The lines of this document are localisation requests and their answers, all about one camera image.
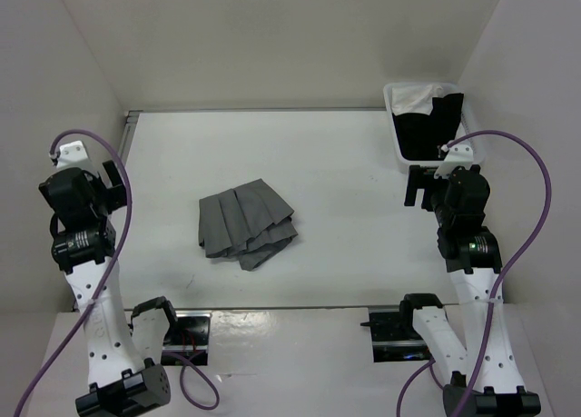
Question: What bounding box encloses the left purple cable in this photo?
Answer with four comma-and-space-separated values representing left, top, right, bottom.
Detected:
13, 128, 220, 417

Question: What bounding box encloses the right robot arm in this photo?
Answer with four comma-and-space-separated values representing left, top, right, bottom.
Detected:
397, 165, 541, 416

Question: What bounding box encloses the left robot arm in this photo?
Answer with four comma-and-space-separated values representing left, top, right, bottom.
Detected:
39, 161, 181, 416

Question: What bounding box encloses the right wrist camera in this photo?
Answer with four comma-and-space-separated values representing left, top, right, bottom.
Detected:
434, 144, 474, 179

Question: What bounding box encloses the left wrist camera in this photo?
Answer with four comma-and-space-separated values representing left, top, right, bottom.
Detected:
54, 140, 94, 172

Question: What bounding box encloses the black skirt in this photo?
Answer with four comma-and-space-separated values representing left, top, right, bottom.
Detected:
392, 93, 464, 161

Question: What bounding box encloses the white plastic basket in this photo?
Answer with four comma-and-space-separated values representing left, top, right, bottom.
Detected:
383, 82, 487, 174

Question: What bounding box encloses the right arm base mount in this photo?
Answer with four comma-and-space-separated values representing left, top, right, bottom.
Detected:
360, 307, 431, 363

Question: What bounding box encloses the grey pleated skirt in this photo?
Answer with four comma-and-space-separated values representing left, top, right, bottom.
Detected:
198, 179, 298, 271

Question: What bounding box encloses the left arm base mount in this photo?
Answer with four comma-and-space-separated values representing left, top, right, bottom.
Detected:
162, 311, 212, 367

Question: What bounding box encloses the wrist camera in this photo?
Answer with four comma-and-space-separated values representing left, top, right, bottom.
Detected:
434, 144, 474, 179
54, 140, 94, 172

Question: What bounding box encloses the white skirt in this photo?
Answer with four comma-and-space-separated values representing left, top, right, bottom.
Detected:
389, 84, 473, 159

